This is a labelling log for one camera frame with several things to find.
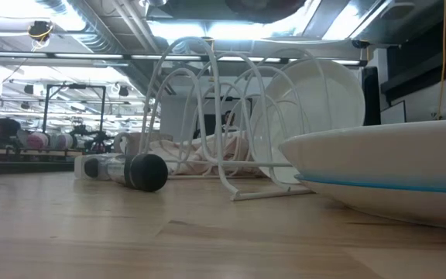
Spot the large white plate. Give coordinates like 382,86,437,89
261,58,366,156

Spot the white bowl blue stripe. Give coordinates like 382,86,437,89
278,118,446,233

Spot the person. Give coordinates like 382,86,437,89
0,118,22,148
191,109,255,139

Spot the white pink striped cloth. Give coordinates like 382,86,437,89
149,131,270,177

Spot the dark bottle black cap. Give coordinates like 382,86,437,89
106,153,169,193

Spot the beige mug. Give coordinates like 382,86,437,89
113,131,174,156

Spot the black monitor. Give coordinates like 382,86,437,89
362,66,382,127

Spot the pink white round object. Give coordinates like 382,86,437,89
54,133,75,151
25,131,50,151

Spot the whiteboard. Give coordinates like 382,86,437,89
380,100,407,125

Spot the background wooden table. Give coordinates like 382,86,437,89
0,146,84,174

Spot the white wire dish rack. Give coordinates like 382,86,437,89
139,36,335,202

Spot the long ceiling light rail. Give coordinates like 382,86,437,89
0,49,367,67

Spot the silver ventilation duct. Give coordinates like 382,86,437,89
35,0,118,54

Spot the black metal frame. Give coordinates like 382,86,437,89
41,82,108,135

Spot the black ceiling camera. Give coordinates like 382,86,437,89
27,19,55,43

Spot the yellow hanging cable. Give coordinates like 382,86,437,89
435,0,446,121

